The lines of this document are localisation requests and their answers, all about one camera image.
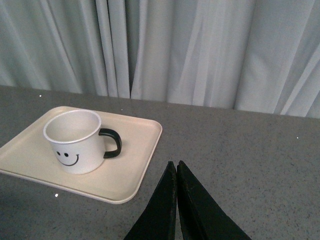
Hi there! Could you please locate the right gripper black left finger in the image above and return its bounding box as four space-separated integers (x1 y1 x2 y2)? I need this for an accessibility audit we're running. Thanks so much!
125 161 178 240

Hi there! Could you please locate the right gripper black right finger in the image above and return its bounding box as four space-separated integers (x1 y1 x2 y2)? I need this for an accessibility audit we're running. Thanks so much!
177 160 250 240

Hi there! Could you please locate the white smiley mug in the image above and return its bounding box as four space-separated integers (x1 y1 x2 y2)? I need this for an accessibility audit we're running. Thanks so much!
43 109 122 175

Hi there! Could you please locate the cream rectangular tray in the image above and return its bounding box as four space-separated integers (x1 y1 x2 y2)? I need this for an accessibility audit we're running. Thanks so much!
0 106 163 204

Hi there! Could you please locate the grey pleated curtain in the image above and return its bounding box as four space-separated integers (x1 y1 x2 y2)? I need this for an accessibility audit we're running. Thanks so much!
0 0 320 118

